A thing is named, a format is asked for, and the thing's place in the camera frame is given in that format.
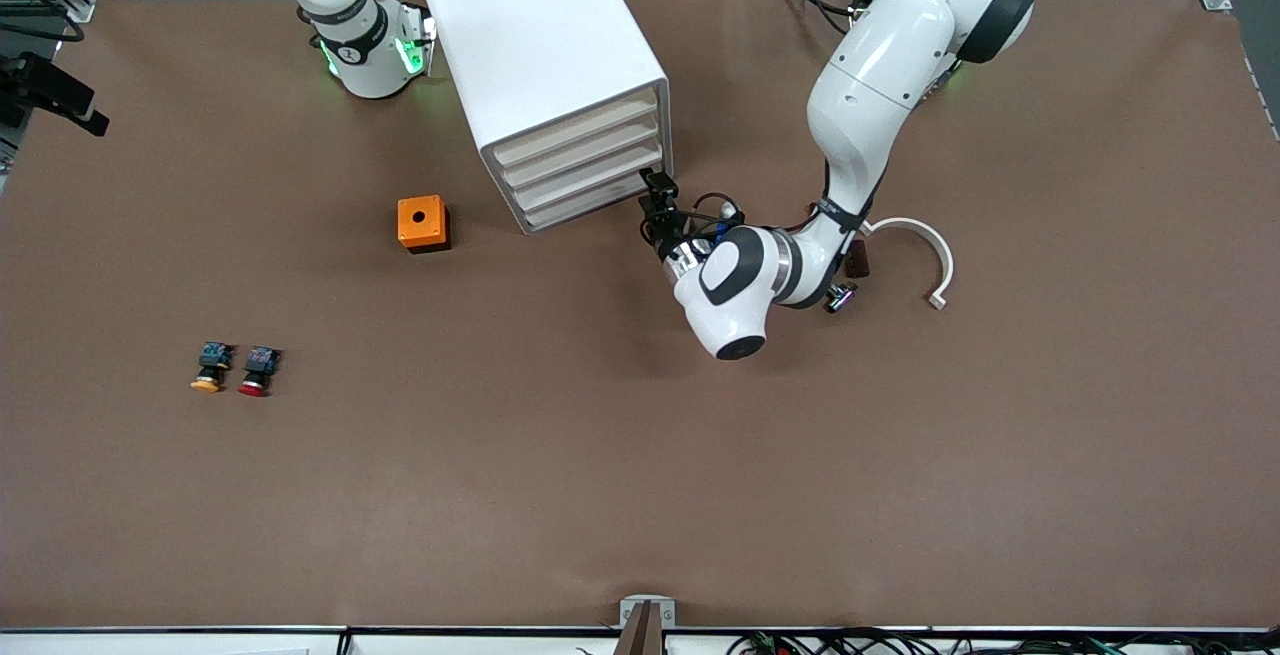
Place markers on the yellow push button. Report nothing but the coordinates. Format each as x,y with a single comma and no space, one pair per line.
210,367

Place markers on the brown upright post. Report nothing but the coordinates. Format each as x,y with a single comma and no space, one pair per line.
640,635

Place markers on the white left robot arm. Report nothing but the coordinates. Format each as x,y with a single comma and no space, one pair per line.
870,85

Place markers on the white curved bracket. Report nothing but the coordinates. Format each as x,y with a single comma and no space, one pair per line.
945,265

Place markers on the white table edge rail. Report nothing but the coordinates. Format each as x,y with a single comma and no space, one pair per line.
150,643

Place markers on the grey metal table bracket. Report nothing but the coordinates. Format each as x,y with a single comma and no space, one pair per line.
628,607

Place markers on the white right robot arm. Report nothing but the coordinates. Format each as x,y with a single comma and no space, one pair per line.
360,55

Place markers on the brown terminal block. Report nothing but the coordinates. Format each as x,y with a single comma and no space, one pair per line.
860,260

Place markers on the brown table mat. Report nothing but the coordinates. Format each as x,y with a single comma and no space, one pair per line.
640,455

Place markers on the orange box with hole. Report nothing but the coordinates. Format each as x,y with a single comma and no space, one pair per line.
410,232

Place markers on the red push button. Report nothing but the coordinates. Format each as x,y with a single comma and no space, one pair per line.
258,371

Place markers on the silver key switch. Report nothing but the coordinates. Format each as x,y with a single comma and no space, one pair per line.
845,299

